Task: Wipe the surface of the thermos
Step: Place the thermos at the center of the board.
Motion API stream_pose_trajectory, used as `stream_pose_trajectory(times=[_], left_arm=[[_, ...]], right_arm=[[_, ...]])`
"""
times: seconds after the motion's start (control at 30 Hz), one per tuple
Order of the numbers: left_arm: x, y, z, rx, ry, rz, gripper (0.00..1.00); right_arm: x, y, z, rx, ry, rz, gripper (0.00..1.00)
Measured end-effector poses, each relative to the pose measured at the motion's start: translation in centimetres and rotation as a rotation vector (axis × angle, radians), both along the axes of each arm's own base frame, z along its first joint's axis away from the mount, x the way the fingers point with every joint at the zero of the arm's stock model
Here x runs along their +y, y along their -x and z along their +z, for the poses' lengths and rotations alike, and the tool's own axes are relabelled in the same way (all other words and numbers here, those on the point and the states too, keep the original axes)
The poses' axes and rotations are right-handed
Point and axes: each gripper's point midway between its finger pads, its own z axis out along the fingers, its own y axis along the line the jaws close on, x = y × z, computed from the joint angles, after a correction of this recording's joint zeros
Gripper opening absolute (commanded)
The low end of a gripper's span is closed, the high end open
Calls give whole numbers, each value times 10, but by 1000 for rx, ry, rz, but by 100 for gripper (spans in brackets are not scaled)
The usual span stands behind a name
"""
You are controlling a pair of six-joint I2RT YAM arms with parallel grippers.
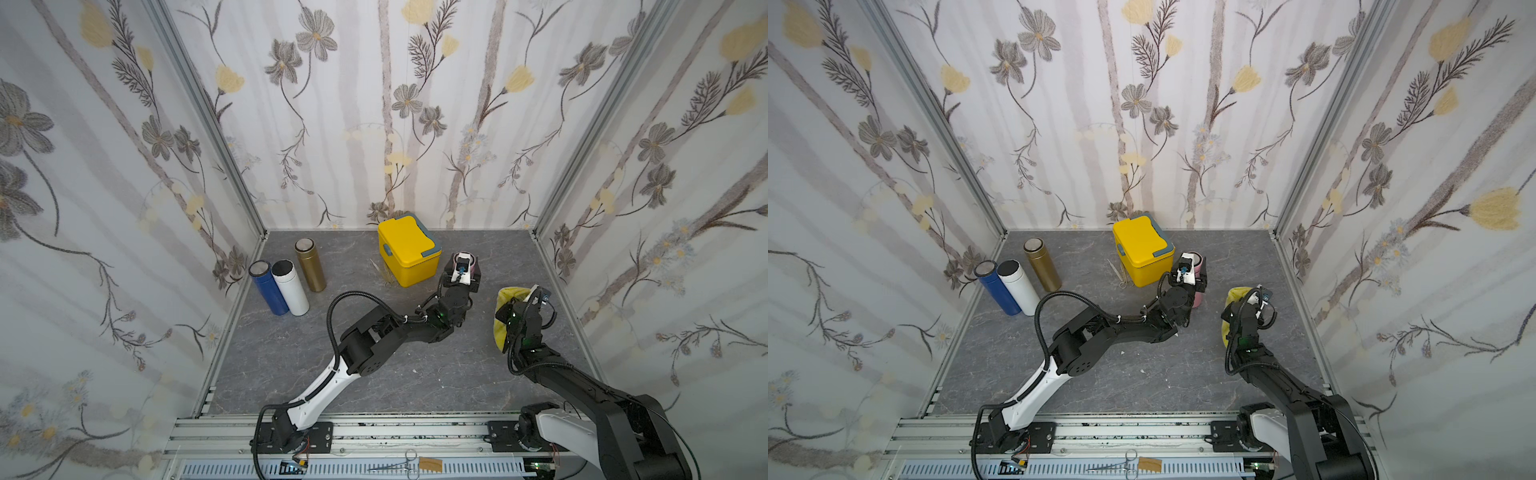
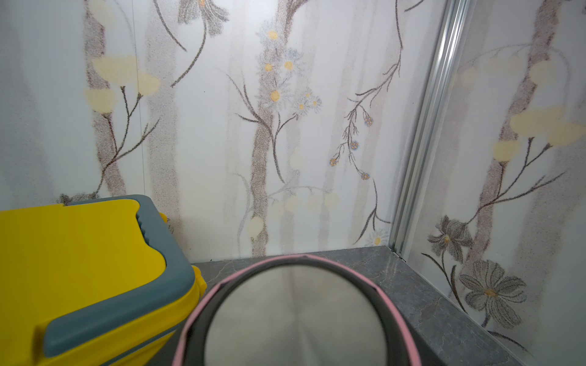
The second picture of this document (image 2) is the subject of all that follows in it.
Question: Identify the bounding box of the pink thermos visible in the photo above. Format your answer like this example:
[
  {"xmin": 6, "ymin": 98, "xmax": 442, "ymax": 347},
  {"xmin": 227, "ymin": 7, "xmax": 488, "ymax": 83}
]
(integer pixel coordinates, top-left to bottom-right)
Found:
[{"xmin": 172, "ymin": 255, "xmax": 421, "ymax": 365}]

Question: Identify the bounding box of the yellow storage box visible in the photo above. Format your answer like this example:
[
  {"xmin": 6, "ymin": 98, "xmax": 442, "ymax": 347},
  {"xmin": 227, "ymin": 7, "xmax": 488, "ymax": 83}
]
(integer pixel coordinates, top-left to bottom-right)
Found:
[{"xmin": 1, "ymin": 195, "xmax": 207, "ymax": 365}]

